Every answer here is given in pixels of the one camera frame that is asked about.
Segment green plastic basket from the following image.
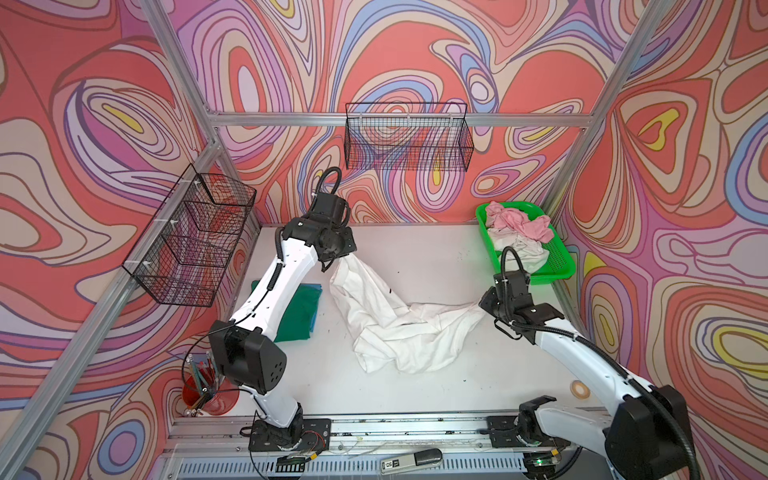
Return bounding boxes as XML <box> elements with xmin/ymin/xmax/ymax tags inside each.
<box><xmin>475</xmin><ymin>201</ymin><xmax>576</xmax><ymax>285</ymax></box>

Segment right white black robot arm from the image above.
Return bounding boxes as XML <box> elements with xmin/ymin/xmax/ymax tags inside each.
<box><xmin>479</xmin><ymin>267</ymin><xmax>702</xmax><ymax>479</ymax></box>

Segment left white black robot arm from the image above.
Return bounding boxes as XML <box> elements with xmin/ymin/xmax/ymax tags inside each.
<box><xmin>208</xmin><ymin>167</ymin><xmax>356</xmax><ymax>451</ymax></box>

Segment white patterned t shirt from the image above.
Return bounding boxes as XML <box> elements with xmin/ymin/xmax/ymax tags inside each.
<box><xmin>488</xmin><ymin>228</ymin><xmax>549</xmax><ymax>274</ymax></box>

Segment pink t shirt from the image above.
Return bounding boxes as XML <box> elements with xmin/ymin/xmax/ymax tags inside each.
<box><xmin>485</xmin><ymin>202</ymin><xmax>554</xmax><ymax>243</ymax></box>

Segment folded green t shirt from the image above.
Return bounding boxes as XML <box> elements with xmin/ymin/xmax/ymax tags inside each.
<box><xmin>272</xmin><ymin>283</ymin><xmax>322</xmax><ymax>343</ymax></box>

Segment tape roll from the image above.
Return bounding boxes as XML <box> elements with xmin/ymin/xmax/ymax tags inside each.
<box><xmin>570</xmin><ymin>380</ymin><xmax>591</xmax><ymax>400</ymax></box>

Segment grey black handheld device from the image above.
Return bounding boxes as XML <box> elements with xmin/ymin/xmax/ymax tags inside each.
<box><xmin>379</xmin><ymin>448</ymin><xmax>444</xmax><ymax>476</ymax></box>

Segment red pen cup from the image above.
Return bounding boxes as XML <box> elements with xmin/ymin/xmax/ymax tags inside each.
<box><xmin>182</xmin><ymin>356</ymin><xmax>240</xmax><ymax>417</ymax></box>

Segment back black wire basket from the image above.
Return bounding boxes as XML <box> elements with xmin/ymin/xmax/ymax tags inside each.
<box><xmin>344</xmin><ymin>101</ymin><xmax>475</xmax><ymax>172</ymax></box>

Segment black wire basket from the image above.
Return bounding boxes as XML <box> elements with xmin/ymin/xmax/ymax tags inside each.
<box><xmin>122</xmin><ymin>166</ymin><xmax>256</xmax><ymax>307</ymax></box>
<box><xmin>344</xmin><ymin>101</ymin><xmax>475</xmax><ymax>172</ymax></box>

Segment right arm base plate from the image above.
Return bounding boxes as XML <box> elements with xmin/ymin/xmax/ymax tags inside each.
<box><xmin>484</xmin><ymin>413</ymin><xmax>571</xmax><ymax>448</ymax></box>

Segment left black wire basket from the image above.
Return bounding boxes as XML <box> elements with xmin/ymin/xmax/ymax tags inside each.
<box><xmin>122</xmin><ymin>166</ymin><xmax>256</xmax><ymax>307</ymax></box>

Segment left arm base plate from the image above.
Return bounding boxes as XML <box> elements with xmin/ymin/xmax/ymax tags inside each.
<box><xmin>240</xmin><ymin>418</ymin><xmax>332</xmax><ymax>453</ymax></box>

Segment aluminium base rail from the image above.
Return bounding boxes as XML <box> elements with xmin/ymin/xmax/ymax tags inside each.
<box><xmin>164</xmin><ymin>410</ymin><xmax>655</xmax><ymax>457</ymax></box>

